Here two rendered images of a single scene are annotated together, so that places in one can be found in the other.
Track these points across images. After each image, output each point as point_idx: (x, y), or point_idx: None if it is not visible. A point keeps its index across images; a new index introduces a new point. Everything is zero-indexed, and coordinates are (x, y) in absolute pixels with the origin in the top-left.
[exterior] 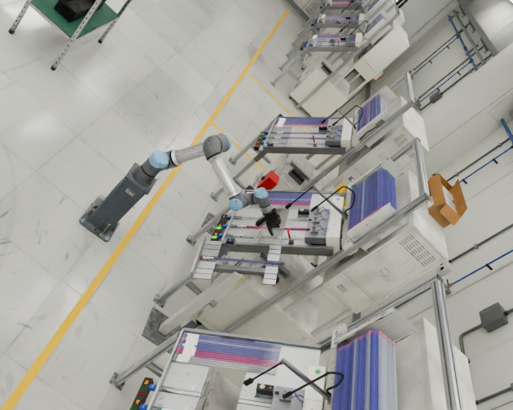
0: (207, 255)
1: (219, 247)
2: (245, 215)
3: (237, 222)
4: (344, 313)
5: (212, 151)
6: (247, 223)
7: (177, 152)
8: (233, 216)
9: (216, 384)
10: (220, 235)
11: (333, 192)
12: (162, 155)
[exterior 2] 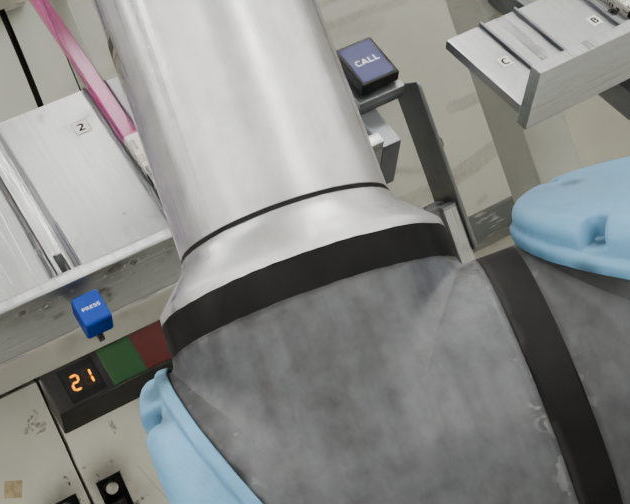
0: (613, 18)
1: (500, 19)
2: (2, 233)
3: (112, 225)
4: (74, 31)
5: None
6: (80, 163)
7: (341, 131)
8: (83, 266)
9: None
10: None
11: None
12: None
